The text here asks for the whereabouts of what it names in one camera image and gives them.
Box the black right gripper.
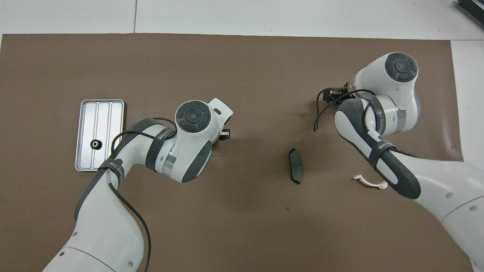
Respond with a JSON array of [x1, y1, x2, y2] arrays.
[[323, 86, 350, 103]]

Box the silver metal tray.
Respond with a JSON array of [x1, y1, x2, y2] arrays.
[[74, 99, 125, 172]]

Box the brown table mat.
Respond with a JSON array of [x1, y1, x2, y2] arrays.
[[0, 33, 476, 272]]

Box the long dark brake pad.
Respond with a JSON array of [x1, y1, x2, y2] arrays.
[[288, 148, 304, 185]]

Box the grey ribbed device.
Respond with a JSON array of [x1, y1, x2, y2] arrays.
[[456, 0, 484, 19]]

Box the white curved plastic bracket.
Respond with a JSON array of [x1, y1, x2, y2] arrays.
[[352, 174, 389, 189]]

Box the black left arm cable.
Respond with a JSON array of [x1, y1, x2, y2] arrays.
[[107, 117, 178, 272]]

